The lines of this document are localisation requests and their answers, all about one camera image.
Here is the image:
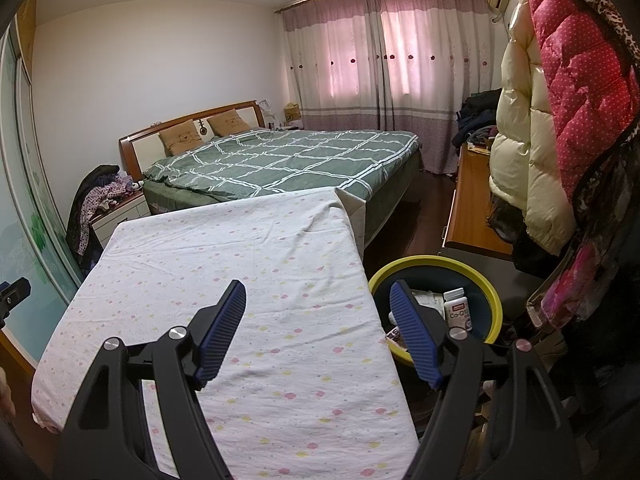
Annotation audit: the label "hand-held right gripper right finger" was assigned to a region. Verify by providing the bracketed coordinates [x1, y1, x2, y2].
[389, 280, 583, 480]

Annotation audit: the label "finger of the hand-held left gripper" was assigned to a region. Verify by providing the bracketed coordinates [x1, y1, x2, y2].
[0, 277, 32, 318]

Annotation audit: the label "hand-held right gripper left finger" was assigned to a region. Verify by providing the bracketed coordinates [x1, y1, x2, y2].
[52, 280, 247, 480]

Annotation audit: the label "white supplement bottle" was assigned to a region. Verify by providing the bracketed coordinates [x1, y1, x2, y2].
[444, 287, 473, 332]

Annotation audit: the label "yellow blue trash bin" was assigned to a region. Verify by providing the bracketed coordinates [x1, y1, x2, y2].
[368, 255, 503, 366]

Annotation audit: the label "person's left hand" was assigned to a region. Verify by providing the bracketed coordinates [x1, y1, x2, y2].
[0, 367, 16, 417]

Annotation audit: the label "table with dotted white cloth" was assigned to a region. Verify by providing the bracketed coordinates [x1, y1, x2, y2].
[31, 186, 421, 480]

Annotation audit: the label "sliding wardrobe door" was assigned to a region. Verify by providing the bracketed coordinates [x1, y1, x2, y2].
[0, 25, 86, 366]

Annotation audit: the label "white nightstand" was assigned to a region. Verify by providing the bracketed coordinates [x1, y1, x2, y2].
[90, 192, 151, 251]

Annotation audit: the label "wooden cabinet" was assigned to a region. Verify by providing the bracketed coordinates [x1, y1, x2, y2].
[437, 142, 516, 261]

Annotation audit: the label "black mesh garment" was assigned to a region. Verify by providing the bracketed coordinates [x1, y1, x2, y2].
[487, 195, 526, 241]

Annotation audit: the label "pink floral cloth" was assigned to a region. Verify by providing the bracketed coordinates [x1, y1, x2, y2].
[540, 240, 606, 328]

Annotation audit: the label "green plaid duvet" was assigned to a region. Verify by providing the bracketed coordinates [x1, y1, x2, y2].
[141, 129, 420, 203]

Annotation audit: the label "brown bear pillow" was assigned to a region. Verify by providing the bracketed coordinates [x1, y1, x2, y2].
[206, 109, 251, 137]
[158, 121, 201, 157]

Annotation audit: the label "wooden bed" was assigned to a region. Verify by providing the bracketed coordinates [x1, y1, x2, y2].
[118, 100, 425, 251]

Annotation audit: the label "cream puffer jacket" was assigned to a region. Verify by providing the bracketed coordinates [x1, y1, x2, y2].
[487, 10, 578, 256]

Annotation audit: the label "pile of dark clothes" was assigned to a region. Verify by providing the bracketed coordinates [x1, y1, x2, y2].
[450, 87, 503, 148]

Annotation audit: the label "dark sheer patterned garment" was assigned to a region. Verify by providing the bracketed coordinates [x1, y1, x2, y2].
[570, 135, 640, 281]

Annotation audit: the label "pink white curtain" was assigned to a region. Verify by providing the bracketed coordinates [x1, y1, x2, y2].
[377, 0, 501, 176]
[280, 0, 386, 133]

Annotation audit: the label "pink dotted quilted jacket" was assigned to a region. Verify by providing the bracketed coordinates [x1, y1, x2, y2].
[522, 0, 640, 206]

